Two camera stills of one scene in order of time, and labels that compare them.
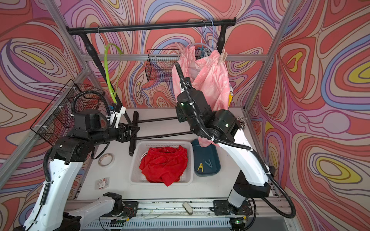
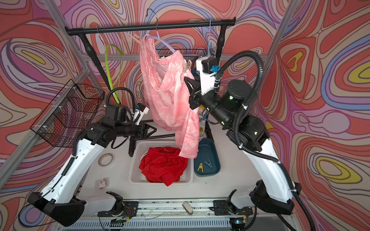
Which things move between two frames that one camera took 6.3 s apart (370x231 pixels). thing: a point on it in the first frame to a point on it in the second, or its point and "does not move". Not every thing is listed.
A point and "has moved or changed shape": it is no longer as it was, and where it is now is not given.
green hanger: [105, 46] has moved or changed shape
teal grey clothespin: [209, 164] does not move
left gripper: [121, 129] to [141, 135]
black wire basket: [160, 64] to [191, 55]
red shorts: [165, 165] does not move
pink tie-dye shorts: [211, 73] has moved or changed shape
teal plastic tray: [206, 160] does not move
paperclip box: [103, 183] does not move
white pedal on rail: [187, 208] does not move
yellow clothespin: [200, 166] does not move
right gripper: [180, 113] to [194, 102]
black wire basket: [58, 118] does not move
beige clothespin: [223, 55] to [187, 65]
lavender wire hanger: [202, 43] to [157, 37]
